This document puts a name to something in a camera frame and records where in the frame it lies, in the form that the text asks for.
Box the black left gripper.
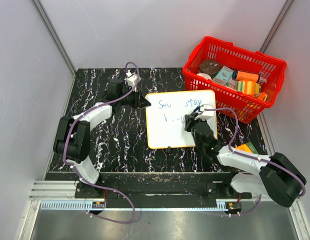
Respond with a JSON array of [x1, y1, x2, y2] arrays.
[[119, 87, 151, 111]]

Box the white blue whiteboard marker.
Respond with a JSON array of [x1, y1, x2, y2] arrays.
[[192, 106, 200, 113]]

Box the yellow framed whiteboard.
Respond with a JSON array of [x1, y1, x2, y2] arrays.
[[145, 90, 216, 149]]

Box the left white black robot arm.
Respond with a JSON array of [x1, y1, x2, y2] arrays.
[[53, 74, 151, 198]]

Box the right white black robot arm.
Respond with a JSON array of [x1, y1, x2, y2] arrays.
[[184, 112, 307, 208]]

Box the white round lid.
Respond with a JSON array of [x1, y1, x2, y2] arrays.
[[197, 73, 212, 81]]

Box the teal white box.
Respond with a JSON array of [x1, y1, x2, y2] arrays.
[[212, 66, 234, 86]]

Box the brown round package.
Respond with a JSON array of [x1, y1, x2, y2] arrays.
[[198, 59, 222, 76]]

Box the orange sponge package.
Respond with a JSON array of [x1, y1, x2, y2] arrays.
[[235, 142, 258, 154]]

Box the orange blue can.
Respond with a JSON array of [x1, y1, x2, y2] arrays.
[[232, 69, 260, 83]]

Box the yellow green sponge pack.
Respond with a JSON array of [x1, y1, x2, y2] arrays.
[[237, 81, 261, 96]]

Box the red plastic shopping basket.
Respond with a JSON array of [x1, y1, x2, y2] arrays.
[[182, 36, 287, 124]]

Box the small orange box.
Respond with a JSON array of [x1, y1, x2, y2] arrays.
[[254, 92, 268, 102]]

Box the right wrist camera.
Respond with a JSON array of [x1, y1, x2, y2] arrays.
[[195, 104, 215, 121]]

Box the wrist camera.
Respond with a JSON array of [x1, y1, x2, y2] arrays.
[[125, 71, 141, 88], [195, 104, 215, 121]]

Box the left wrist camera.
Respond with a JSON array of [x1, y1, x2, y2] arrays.
[[125, 71, 141, 88]]

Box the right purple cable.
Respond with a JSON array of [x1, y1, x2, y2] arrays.
[[204, 107, 307, 216]]

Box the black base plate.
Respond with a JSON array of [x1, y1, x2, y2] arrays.
[[74, 172, 252, 201]]

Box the white slotted cable duct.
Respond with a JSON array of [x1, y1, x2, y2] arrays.
[[40, 196, 241, 212]]

